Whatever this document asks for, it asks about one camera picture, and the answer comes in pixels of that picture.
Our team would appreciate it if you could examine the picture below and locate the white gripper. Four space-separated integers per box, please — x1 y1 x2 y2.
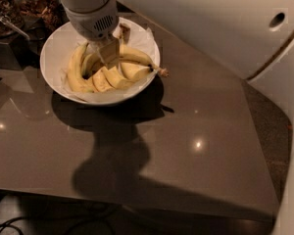
65 0 120 70

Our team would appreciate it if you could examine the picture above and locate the large top yellow banana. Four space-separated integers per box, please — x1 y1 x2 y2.
119 44 170 77

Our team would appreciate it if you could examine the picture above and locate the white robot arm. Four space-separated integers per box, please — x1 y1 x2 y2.
61 0 294 235

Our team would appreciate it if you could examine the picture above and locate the white bowl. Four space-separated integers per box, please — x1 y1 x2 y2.
40 18 161 106

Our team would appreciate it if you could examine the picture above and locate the right short yellow banana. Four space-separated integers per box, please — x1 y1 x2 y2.
121 63 150 82

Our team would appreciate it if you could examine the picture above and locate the lower middle yellow banana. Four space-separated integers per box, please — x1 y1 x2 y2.
102 67 132 89

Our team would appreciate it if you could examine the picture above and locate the leftmost yellow banana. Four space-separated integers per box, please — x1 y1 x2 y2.
67 42 94 93

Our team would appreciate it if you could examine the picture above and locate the dark metal tray stand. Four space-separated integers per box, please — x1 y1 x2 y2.
0 26 51 71

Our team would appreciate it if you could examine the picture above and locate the container of dried snacks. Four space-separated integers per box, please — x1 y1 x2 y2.
17 0 66 31

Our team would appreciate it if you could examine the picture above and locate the glass jar with granola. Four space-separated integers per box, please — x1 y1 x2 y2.
0 0 25 39

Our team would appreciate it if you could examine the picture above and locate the metal scoop handle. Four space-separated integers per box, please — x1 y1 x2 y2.
0 16 30 40

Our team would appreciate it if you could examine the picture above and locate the black cable on floor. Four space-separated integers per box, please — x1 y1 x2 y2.
0 214 37 235

